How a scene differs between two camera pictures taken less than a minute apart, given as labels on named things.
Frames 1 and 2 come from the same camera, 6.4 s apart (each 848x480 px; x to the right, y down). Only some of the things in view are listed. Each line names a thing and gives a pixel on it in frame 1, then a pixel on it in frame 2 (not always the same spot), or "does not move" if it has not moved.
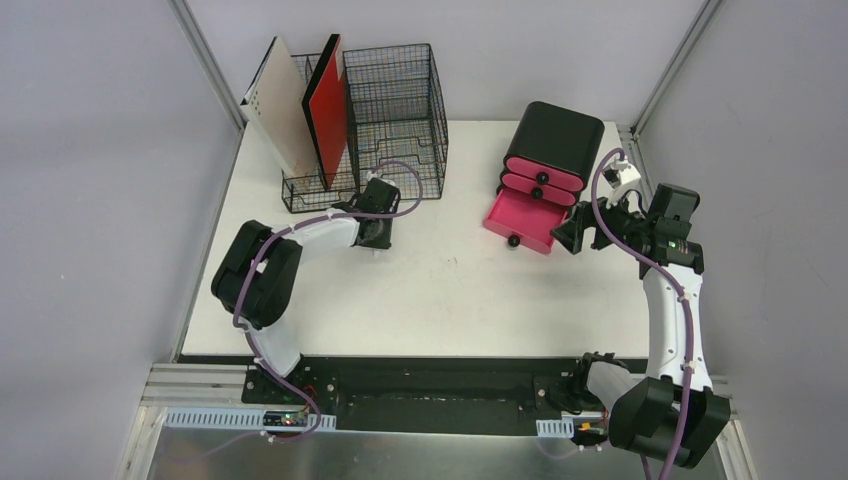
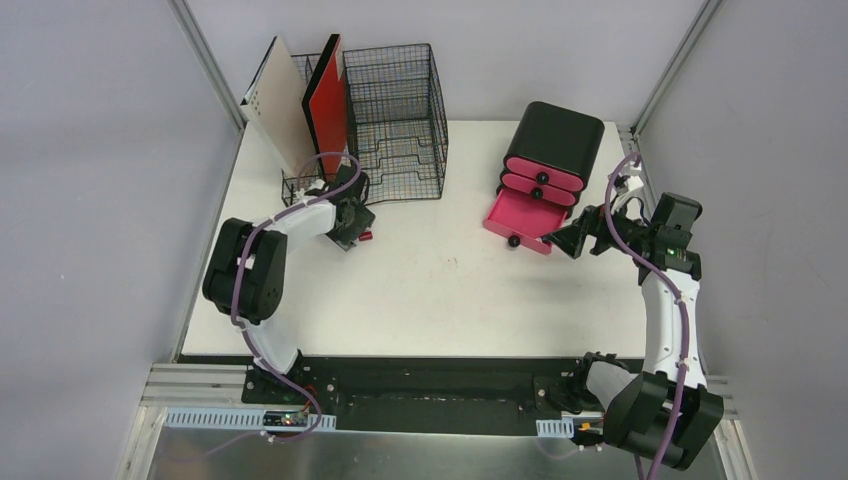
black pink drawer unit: x=545 y=170 does not move
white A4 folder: x=274 y=102 does not move
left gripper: x=382 y=196 to x=351 y=227
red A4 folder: x=326 y=107 does not move
